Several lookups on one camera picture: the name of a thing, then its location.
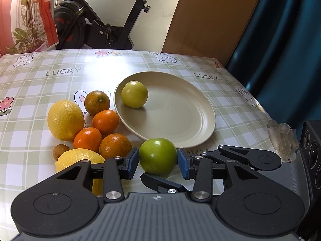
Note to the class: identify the yellow-green round fruit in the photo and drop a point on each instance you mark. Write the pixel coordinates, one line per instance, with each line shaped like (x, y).
(134, 94)

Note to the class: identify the green round fruit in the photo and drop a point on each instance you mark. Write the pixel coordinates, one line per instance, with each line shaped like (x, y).
(158, 157)

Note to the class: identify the dark blue curtain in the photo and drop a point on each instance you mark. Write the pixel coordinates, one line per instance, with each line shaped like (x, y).
(288, 55)

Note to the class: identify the beige round plate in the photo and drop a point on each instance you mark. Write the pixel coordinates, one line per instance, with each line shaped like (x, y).
(175, 115)

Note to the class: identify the large yellow lemon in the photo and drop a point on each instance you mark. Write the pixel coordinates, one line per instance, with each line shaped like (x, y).
(65, 120)

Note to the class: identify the green potted plant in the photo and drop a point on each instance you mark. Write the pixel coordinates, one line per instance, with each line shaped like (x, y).
(27, 40)

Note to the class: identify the small yellow lemon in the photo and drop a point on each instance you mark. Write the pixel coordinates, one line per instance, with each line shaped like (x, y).
(75, 157)

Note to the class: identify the black exercise bike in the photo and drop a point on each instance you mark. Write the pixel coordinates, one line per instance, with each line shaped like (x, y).
(117, 32)

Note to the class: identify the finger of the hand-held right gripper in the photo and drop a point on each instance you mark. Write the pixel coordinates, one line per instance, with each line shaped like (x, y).
(163, 185)
(240, 155)

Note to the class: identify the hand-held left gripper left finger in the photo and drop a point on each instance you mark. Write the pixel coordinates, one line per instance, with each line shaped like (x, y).
(133, 159)

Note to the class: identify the dark orange tangerine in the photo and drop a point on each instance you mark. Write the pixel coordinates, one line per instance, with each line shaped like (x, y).
(114, 146)

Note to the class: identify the green checked tablecloth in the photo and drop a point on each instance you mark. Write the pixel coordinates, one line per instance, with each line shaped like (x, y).
(37, 85)

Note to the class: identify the small brown longan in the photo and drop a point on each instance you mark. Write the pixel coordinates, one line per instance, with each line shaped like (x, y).
(61, 152)

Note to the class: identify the bright orange mandarin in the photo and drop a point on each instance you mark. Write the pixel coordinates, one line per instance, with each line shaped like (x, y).
(105, 122)
(87, 140)

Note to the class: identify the brown wooden board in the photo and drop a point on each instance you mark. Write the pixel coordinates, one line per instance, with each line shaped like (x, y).
(213, 17)

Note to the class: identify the greenish brown tangerine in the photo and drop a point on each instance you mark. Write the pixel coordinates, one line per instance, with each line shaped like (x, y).
(97, 103)

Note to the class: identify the clear plastic corner protector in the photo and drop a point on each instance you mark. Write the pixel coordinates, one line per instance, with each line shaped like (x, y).
(283, 143)

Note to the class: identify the red and white curtain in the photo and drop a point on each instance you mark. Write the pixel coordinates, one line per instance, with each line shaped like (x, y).
(49, 17)

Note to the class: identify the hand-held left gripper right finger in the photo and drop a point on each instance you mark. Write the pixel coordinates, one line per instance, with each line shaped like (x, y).
(182, 164)

